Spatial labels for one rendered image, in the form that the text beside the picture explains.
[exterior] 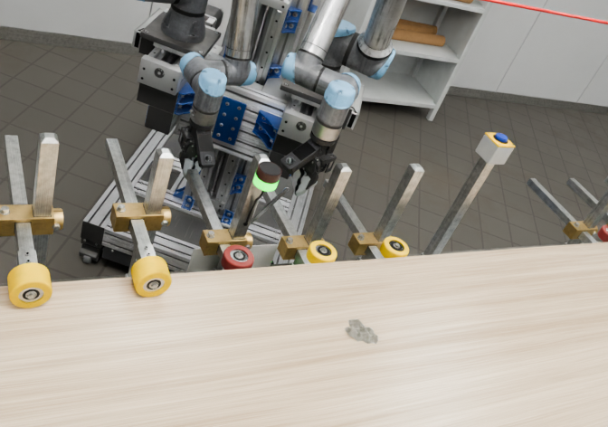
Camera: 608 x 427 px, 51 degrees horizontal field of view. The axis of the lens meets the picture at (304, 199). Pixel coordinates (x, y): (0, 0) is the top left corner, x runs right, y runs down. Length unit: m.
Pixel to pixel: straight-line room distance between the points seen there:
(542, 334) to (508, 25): 3.80
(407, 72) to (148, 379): 4.10
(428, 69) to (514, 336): 3.41
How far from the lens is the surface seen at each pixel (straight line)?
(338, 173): 1.71
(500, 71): 5.67
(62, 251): 2.83
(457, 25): 4.83
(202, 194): 1.85
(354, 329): 1.57
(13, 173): 1.65
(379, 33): 2.03
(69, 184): 3.17
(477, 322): 1.81
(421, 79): 5.07
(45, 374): 1.33
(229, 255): 1.62
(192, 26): 2.23
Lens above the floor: 1.99
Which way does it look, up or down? 35 degrees down
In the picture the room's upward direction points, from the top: 22 degrees clockwise
